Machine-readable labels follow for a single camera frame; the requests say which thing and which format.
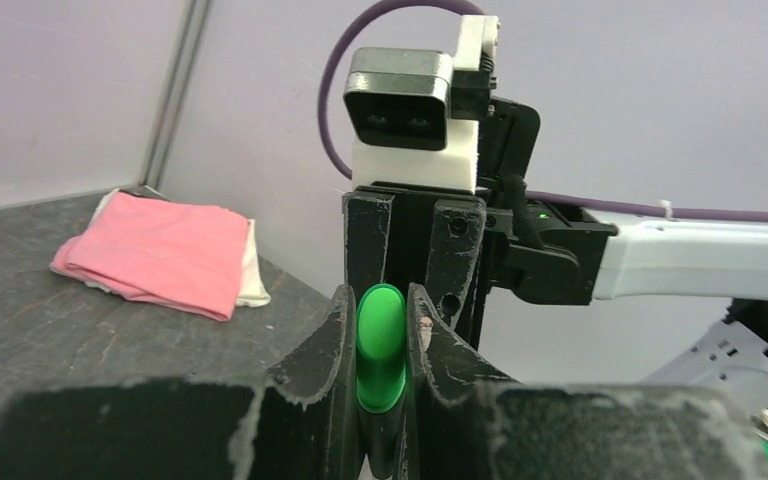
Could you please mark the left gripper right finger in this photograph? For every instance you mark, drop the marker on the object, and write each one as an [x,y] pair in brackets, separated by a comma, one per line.
[466,419]

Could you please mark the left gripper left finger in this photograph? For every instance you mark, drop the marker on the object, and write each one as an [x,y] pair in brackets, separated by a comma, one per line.
[298,420]

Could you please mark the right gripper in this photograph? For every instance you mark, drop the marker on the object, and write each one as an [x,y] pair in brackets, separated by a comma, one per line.
[457,245]

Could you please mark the green pen cap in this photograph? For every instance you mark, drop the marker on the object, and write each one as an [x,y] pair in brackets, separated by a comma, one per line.
[380,348]

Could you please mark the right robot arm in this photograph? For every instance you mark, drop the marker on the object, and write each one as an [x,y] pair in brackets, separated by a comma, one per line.
[600,250]

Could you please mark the pink folded cloth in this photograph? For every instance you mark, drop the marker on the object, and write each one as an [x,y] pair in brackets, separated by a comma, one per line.
[181,256]

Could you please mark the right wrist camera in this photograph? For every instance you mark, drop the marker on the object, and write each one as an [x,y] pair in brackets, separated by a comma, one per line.
[416,112]

